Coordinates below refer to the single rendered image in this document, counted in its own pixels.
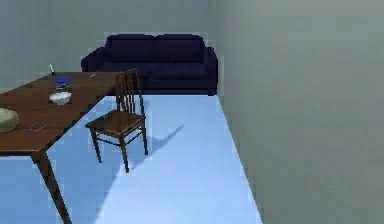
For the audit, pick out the brown wooden chair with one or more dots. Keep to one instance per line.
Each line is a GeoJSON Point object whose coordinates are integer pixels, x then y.
{"type": "Point", "coordinates": [116, 121]}

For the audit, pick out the dark blue sofa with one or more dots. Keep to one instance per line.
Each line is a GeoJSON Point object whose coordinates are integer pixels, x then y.
{"type": "Point", "coordinates": [156, 63]}

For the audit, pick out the small grey utensil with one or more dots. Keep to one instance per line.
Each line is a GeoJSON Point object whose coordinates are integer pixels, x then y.
{"type": "Point", "coordinates": [92, 75]}

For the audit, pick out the clear glass cup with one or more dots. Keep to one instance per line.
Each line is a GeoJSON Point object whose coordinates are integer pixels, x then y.
{"type": "Point", "coordinates": [63, 87]}

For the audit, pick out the white bowl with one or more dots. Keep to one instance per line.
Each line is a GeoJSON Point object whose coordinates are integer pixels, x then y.
{"type": "Point", "coordinates": [60, 97]}

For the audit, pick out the blue plate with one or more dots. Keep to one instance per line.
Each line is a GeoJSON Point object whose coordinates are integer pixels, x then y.
{"type": "Point", "coordinates": [63, 79]}

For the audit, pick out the white candle with dark base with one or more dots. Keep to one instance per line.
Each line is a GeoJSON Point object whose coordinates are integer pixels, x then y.
{"type": "Point", "coordinates": [52, 69]}

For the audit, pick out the thin grey utensil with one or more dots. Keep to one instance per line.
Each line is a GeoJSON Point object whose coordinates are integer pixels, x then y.
{"type": "Point", "coordinates": [37, 126]}

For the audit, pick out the brown wooden table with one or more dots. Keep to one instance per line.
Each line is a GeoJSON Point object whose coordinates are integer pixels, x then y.
{"type": "Point", "coordinates": [36, 110]}

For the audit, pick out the beige round dish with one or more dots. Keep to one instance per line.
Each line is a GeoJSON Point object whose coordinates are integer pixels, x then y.
{"type": "Point", "coordinates": [6, 119]}

